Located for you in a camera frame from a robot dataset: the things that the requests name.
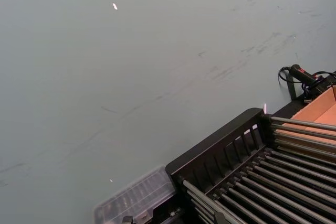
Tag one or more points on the black rack with steel bars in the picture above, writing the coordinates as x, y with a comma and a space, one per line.
223, 140

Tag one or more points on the clear plastic case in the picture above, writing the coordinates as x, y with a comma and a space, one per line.
136, 197

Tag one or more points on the shallow brown cardboard tray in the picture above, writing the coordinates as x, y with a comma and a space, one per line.
323, 106

